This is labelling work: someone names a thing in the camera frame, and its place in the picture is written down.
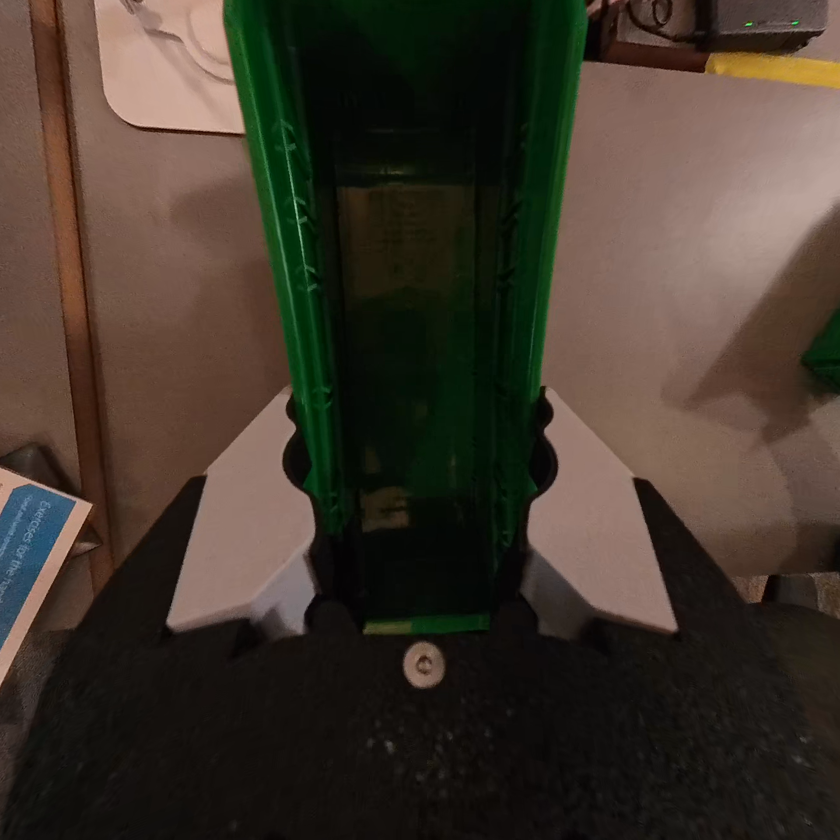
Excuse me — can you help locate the black cable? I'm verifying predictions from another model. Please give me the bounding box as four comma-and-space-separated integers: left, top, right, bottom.
587, 0, 710, 40

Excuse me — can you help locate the blue and white booklet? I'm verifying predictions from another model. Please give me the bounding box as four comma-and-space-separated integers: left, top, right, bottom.
0, 466, 94, 686

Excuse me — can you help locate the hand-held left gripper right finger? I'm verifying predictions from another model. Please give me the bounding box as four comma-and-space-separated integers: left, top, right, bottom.
497, 386, 679, 639

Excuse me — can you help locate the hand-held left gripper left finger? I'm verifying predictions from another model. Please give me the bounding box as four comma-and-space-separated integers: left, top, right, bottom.
164, 386, 337, 637

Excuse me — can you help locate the yellow tape strip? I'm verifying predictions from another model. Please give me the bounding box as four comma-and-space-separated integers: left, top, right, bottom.
707, 52, 840, 89

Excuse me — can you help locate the white stand base board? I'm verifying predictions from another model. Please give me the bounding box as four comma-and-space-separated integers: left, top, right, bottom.
95, 0, 247, 135

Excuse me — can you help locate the green plastic bin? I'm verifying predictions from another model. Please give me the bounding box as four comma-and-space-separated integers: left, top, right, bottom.
801, 325, 840, 395
223, 0, 588, 636

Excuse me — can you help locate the white round pad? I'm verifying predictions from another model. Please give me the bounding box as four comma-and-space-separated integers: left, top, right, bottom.
187, 0, 238, 83

